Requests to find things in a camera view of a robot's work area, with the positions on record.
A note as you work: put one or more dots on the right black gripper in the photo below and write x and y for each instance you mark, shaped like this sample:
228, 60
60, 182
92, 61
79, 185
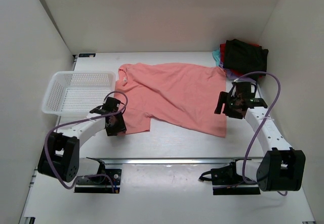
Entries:
224, 98

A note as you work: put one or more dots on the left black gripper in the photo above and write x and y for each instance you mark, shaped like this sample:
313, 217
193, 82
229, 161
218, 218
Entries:
120, 127

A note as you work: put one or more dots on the pink t shirt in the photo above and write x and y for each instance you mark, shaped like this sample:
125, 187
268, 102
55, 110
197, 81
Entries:
184, 95

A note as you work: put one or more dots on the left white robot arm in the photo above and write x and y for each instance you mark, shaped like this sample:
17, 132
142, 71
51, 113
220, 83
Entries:
60, 155

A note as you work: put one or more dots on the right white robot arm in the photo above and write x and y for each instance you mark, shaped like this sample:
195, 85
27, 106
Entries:
282, 167

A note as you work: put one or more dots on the purple folded t shirt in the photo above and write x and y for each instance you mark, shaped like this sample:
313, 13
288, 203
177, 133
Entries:
229, 73

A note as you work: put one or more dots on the teal folded t shirt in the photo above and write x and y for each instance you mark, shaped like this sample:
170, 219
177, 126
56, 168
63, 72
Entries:
217, 57

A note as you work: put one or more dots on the black folded t shirt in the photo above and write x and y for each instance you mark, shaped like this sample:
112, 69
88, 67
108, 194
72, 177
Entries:
244, 58

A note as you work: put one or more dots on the white plastic basket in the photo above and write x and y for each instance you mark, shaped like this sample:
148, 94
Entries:
72, 94

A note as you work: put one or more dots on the red folded t shirt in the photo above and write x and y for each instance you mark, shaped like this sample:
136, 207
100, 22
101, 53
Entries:
222, 57

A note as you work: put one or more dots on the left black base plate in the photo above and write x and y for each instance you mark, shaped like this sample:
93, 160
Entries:
101, 184

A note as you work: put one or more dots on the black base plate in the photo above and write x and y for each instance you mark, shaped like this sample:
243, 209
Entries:
226, 182
101, 184

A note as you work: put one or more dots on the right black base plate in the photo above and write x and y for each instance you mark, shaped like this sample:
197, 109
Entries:
226, 182

